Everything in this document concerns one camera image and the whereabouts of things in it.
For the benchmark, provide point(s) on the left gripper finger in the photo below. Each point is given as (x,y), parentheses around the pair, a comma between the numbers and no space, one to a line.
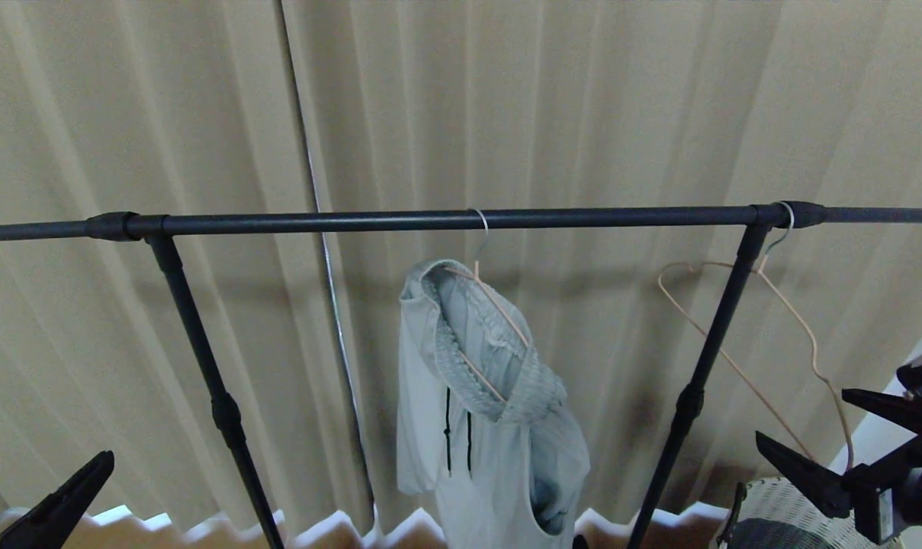
(56,518)

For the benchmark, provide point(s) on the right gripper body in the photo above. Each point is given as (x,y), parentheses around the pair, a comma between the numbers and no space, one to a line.
(910,496)

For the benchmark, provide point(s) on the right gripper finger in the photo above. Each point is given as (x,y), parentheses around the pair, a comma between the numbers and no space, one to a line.
(891,410)
(811,480)

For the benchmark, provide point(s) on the pale grey shorts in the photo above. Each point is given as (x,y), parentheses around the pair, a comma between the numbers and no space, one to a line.
(491,473)

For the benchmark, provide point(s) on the pink clothes hanger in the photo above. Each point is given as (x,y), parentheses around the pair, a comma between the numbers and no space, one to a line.
(477,268)
(791,219)

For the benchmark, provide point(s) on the white laundry basket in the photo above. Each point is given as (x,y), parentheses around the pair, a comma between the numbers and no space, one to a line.
(781,503)

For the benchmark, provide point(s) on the black clothes rack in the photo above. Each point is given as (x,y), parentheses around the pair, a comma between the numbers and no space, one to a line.
(354,222)

